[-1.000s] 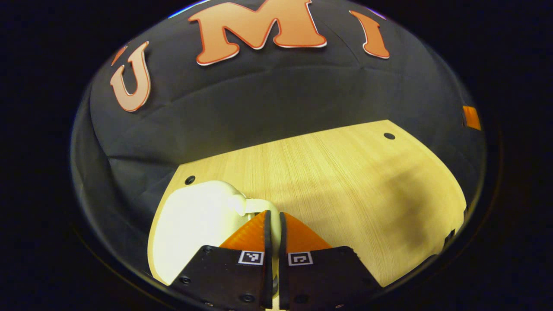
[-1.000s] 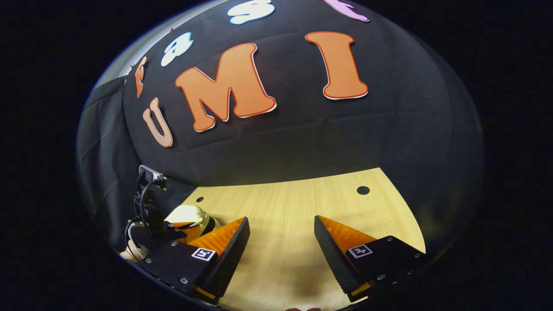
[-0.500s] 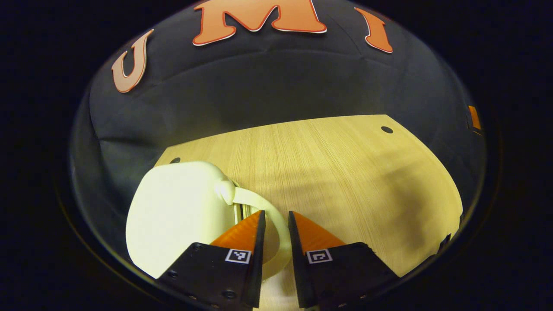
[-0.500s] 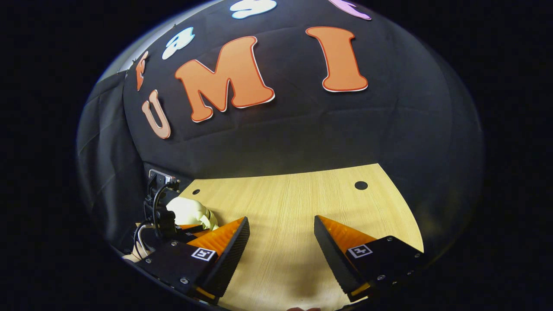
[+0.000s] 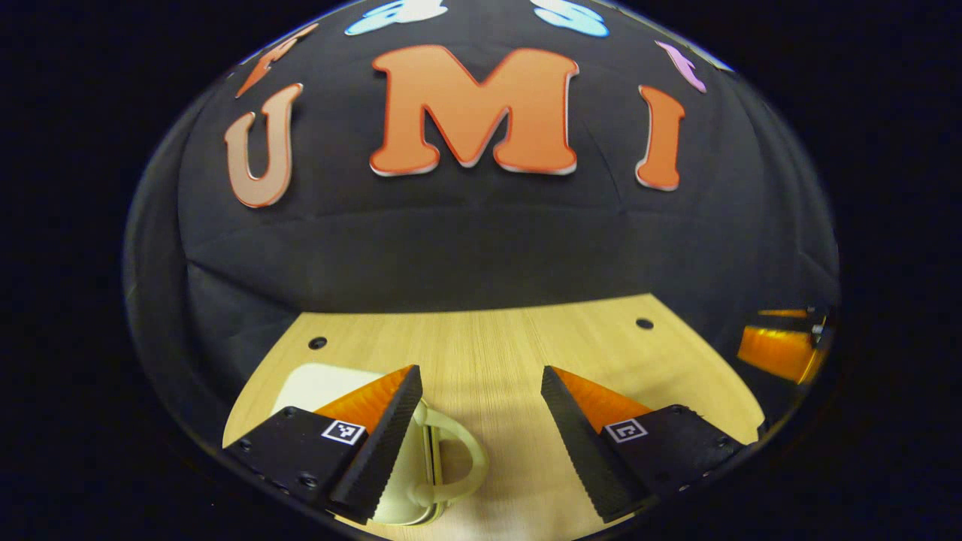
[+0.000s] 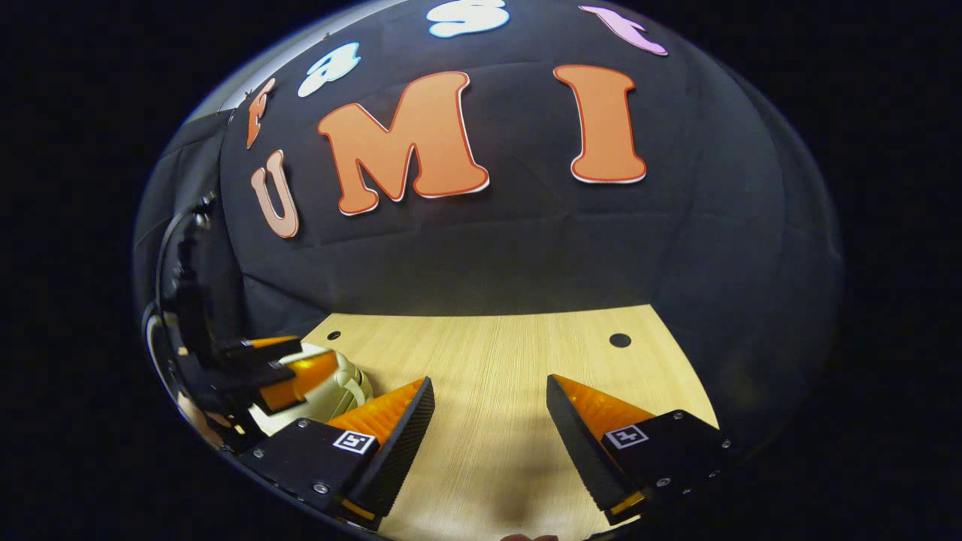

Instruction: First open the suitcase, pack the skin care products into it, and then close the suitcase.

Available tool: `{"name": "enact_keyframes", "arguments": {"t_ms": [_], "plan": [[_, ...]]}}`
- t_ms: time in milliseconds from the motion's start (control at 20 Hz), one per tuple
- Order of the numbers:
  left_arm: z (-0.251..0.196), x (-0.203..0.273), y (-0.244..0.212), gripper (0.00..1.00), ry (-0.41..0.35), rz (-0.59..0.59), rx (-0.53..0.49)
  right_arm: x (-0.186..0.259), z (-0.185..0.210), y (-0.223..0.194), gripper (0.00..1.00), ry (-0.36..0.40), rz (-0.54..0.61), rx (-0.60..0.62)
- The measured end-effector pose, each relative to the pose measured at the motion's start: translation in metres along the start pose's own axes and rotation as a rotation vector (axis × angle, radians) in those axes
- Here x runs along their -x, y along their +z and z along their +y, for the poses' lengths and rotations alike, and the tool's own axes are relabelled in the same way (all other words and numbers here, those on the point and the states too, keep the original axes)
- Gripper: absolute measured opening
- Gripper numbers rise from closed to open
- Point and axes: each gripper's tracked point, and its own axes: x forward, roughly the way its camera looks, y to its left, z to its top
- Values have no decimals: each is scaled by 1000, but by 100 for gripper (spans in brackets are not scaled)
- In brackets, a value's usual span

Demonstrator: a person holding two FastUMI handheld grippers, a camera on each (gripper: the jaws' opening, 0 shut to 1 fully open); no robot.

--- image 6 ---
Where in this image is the yellow suitcase with grey lining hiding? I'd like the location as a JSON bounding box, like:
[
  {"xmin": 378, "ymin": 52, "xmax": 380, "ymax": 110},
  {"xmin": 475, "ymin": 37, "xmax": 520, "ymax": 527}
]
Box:
[{"xmin": 252, "ymin": 343, "xmax": 374, "ymax": 437}]

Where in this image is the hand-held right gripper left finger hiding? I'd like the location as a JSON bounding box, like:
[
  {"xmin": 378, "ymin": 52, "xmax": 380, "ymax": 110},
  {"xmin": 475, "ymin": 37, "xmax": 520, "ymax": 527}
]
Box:
[{"xmin": 239, "ymin": 376, "xmax": 437, "ymax": 530}]

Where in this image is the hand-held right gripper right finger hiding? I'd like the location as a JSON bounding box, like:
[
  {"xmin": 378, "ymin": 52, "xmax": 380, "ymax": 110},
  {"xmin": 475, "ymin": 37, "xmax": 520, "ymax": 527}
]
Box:
[{"xmin": 546, "ymin": 373, "xmax": 734, "ymax": 527}]

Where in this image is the black backdrop cloth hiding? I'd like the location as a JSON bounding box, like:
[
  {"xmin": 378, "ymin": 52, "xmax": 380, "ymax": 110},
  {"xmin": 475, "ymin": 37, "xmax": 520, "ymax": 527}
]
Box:
[{"xmin": 134, "ymin": 0, "xmax": 844, "ymax": 452}]

